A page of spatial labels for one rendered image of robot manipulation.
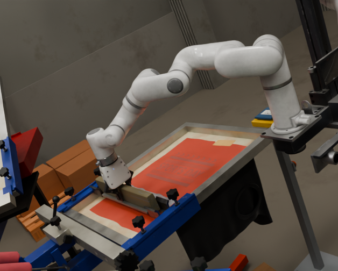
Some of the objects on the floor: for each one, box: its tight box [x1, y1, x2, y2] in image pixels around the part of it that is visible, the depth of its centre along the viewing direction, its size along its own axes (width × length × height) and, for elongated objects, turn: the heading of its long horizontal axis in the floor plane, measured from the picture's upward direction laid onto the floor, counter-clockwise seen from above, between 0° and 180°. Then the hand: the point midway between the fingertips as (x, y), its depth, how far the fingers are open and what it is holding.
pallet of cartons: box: [15, 139, 100, 243], centre depth 432 cm, size 104×73×38 cm
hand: (124, 193), depth 175 cm, fingers open, 4 cm apart
